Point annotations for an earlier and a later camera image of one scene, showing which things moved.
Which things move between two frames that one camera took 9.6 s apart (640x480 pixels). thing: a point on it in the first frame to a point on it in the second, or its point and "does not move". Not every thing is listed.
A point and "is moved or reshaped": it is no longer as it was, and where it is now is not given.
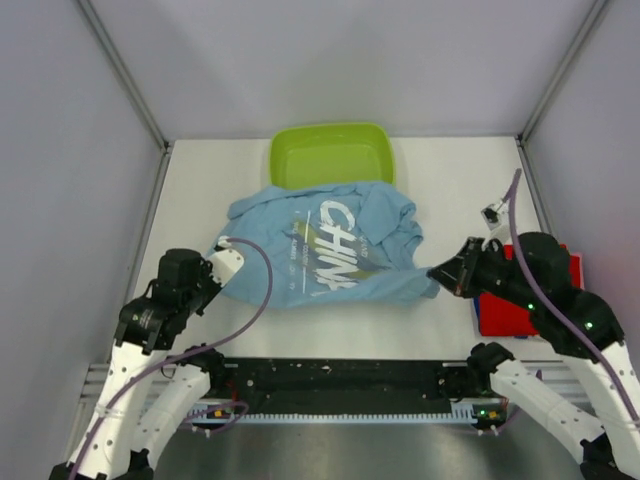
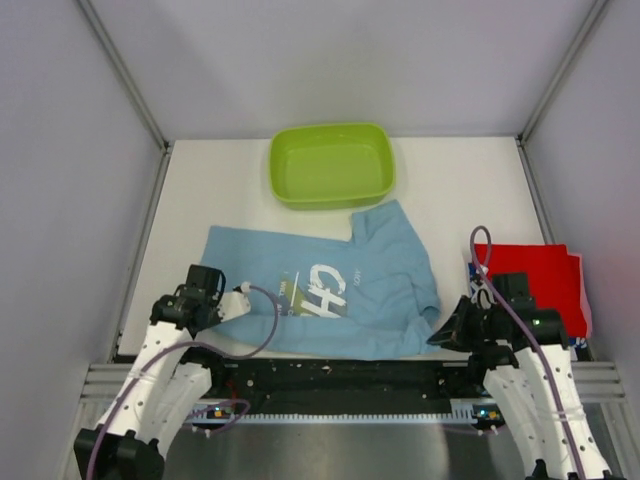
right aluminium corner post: [521, 139] does not move
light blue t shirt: [325, 243] is moved or reshaped
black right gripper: [456, 274] to [454, 333]
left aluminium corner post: [123, 70] does not move
